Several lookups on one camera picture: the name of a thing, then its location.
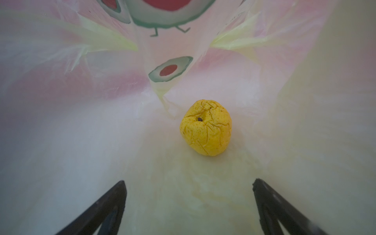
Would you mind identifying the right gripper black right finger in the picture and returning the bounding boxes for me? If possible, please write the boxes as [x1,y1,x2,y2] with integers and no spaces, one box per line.
[253,178,327,235]

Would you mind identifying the yellow plastic bag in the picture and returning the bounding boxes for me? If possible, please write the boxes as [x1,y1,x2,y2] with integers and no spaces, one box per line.
[1,1,376,235]

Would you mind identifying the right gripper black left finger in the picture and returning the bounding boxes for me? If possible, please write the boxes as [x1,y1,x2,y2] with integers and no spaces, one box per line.
[57,181,127,235]

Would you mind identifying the yellow wrinkled toy fruit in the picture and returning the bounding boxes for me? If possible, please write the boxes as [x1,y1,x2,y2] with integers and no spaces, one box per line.
[180,99,232,157]

